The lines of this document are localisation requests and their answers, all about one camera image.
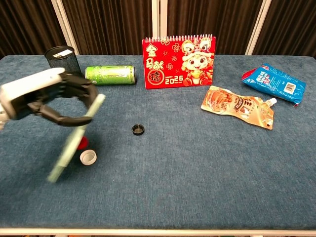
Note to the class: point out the black bottle cap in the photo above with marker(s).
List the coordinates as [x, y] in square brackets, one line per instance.
[138, 129]

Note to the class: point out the black mesh pen holder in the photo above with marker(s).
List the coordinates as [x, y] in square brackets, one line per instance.
[64, 60]

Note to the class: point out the light green dustpan brush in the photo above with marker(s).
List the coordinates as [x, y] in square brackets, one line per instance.
[74, 140]

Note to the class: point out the blue table cloth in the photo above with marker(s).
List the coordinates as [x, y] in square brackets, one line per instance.
[172, 168]

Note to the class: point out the red bottle cap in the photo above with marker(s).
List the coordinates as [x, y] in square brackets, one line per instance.
[83, 143]

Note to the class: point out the white frame post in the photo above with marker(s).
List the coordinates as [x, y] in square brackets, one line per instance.
[159, 19]
[65, 24]
[258, 27]

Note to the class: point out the green energy drink can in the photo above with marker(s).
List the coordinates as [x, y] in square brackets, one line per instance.
[109, 75]

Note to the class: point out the white bottle cap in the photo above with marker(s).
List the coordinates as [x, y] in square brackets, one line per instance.
[88, 157]

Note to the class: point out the orange spouted sauce pouch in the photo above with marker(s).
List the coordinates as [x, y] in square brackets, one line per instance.
[237, 106]

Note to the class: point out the red 2026 desk calendar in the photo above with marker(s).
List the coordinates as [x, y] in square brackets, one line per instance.
[177, 64]

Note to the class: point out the blue snack bag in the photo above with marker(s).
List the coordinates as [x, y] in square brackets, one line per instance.
[274, 82]

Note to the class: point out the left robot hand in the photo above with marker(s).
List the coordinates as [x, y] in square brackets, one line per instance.
[29, 90]

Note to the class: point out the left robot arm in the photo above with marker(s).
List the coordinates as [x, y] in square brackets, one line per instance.
[2, 118]

